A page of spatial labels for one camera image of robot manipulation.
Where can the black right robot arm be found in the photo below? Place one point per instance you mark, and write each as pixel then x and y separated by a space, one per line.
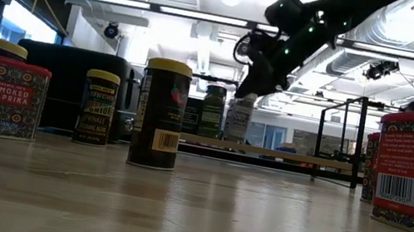
pixel 356 6

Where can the black ceiling dome camera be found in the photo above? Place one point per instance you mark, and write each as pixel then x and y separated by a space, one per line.
pixel 111 31

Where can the black ceiling spotlight cluster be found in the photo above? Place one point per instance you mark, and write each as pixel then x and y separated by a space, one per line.
pixel 381 69

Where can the onion blend yellow-lid spice jar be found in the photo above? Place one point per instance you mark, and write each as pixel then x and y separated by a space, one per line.
pixel 95 114

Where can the black square spice tin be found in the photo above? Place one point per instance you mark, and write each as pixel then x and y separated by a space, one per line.
pixel 192 115

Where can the wooden shelf with black frame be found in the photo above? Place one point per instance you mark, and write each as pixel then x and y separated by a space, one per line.
pixel 289 155

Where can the black four-slot toaster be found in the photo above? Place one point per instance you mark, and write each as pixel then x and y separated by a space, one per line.
pixel 64 88

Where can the chili print yellow-lid spice jar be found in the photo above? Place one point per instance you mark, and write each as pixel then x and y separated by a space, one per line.
pixel 157 124

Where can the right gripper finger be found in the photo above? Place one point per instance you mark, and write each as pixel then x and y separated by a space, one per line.
pixel 281 88
pixel 259 78

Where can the white-lid seasoning jar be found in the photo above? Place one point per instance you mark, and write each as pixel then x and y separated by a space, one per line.
pixel 237 121

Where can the green-lid spice jar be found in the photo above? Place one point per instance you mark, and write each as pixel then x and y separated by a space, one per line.
pixel 211 112

